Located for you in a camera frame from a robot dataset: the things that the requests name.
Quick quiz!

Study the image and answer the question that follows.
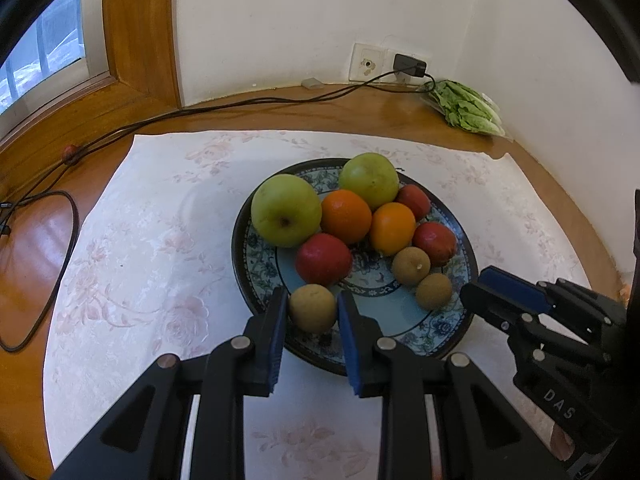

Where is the wooden window frame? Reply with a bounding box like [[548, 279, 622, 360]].
[[1, 0, 182, 193]]

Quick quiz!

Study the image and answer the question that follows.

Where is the small red bead on sill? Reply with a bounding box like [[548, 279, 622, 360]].
[[61, 144, 79, 166]]

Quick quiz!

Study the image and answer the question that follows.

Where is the green apple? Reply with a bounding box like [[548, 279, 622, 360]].
[[338, 153, 399, 210], [250, 174, 322, 248]]

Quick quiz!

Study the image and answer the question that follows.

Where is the white wall socket plate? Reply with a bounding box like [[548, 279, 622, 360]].
[[348, 42, 428, 86]]

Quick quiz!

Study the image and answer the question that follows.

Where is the small red apple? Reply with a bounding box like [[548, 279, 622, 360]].
[[295, 233, 352, 287], [395, 184, 432, 222]]

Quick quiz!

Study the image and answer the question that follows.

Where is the black power adapter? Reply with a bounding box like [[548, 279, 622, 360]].
[[393, 53, 427, 78]]

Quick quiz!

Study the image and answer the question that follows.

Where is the orange right on plate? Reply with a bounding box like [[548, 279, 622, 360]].
[[370, 202, 416, 257]]

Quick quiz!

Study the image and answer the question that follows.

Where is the orange on plate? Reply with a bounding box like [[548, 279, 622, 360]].
[[321, 190, 372, 245], [370, 202, 416, 257]]

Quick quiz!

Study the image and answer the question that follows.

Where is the white floral tablecloth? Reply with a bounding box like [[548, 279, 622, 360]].
[[43, 131, 590, 479]]

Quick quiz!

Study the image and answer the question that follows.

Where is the orange left on plate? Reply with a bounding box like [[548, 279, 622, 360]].
[[321, 190, 372, 245]]

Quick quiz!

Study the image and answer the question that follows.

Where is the bagged green lettuce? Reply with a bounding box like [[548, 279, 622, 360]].
[[423, 79, 506, 138]]

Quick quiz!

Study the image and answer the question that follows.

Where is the green apple rear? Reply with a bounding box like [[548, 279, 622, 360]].
[[338, 153, 399, 210]]

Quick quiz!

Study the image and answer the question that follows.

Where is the blue patterned ceramic plate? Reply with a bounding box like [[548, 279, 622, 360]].
[[231, 158, 478, 376]]

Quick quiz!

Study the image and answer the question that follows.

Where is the large red apple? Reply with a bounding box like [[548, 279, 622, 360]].
[[412, 221, 457, 266]]

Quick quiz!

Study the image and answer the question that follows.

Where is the black power cable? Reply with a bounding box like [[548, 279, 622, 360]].
[[0, 66, 437, 354]]

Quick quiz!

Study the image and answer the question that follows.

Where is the green apple front left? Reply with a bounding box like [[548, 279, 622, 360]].
[[250, 174, 322, 248]]

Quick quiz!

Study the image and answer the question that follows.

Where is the small grey wall clip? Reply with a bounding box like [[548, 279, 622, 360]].
[[300, 77, 324, 90]]

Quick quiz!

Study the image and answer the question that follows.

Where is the yellow-brown longan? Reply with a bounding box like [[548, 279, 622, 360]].
[[290, 284, 337, 334]]

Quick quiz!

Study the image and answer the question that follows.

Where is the window with metal bars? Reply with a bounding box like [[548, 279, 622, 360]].
[[1, 0, 108, 136]]

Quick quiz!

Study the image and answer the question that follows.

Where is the brown longan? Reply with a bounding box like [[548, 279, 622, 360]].
[[416, 273, 452, 311], [392, 247, 431, 286]]

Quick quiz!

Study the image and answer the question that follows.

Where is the brown longan on plate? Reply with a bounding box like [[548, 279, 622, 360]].
[[392, 247, 431, 286]]

